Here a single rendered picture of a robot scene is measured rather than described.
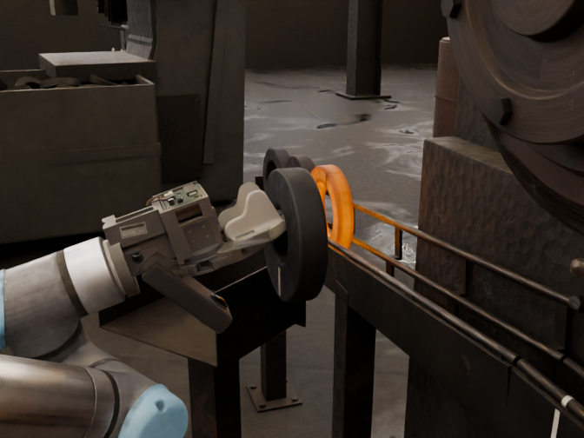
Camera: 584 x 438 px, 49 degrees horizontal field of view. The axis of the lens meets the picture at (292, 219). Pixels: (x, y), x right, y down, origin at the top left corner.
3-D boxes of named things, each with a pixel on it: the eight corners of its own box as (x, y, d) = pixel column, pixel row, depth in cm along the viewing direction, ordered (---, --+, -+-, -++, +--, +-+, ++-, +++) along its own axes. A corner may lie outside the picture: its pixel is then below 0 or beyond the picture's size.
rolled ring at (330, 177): (301, 172, 138) (315, 170, 139) (311, 257, 138) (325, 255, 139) (332, 158, 121) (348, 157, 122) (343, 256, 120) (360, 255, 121)
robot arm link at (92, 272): (91, 326, 67) (90, 295, 74) (134, 309, 67) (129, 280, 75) (63, 262, 64) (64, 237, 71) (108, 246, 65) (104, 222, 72)
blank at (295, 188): (285, 161, 81) (259, 162, 80) (328, 174, 67) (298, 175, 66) (287, 280, 84) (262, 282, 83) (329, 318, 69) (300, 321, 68)
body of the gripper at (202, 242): (215, 195, 66) (101, 235, 64) (239, 266, 70) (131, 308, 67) (202, 177, 73) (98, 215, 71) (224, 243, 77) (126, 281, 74)
